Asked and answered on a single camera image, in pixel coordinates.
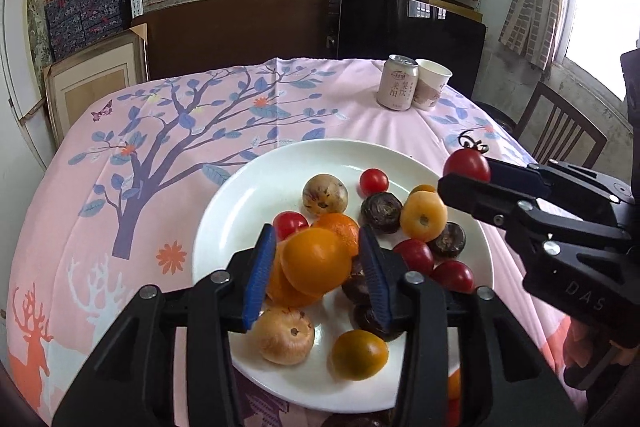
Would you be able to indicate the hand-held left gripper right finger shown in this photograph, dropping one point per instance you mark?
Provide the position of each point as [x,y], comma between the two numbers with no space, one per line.
[374,277]

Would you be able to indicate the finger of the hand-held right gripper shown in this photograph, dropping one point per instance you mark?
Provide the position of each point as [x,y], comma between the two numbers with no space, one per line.
[515,179]
[470,197]

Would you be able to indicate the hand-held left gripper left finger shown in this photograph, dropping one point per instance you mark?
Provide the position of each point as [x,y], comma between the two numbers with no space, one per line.
[260,277]

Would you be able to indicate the small orange mandarin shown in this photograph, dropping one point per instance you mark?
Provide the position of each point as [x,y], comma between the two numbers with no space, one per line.
[422,188]

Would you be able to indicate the smooth yellow-orange citrus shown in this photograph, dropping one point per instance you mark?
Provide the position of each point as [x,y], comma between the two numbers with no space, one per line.
[315,262]

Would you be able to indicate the white oval plate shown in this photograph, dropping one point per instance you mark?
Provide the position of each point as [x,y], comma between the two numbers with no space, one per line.
[280,167]

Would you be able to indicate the person's right hand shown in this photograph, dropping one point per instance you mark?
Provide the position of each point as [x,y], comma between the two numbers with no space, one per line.
[577,347]

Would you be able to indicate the beige striped fruit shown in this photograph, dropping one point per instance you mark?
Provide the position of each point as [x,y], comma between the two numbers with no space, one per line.
[282,336]

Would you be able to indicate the dark wooden chair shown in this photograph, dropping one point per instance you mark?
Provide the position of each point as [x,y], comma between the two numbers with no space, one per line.
[560,127]

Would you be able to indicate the greenish yellow orange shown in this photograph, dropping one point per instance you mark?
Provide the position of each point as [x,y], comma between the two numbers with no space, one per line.
[358,354]

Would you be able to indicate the printed paper cup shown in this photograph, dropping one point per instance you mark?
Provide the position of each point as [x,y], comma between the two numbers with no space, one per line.
[432,84]

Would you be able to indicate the pale drink can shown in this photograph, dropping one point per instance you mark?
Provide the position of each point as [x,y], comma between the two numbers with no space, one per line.
[397,82]

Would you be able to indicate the pink printed tablecloth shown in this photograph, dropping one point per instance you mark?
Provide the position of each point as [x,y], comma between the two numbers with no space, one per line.
[200,117]

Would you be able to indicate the black glossy panel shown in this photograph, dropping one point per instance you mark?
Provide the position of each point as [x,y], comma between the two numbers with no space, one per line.
[410,37]

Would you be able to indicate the brown wooden board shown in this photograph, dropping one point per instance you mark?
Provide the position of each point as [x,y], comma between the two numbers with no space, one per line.
[235,34]

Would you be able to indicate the stack of blue patterned boxes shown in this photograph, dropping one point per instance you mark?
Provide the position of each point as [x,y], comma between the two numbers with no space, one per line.
[85,22]

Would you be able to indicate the beige picture frame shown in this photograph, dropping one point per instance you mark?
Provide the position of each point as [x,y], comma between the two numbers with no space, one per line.
[92,82]

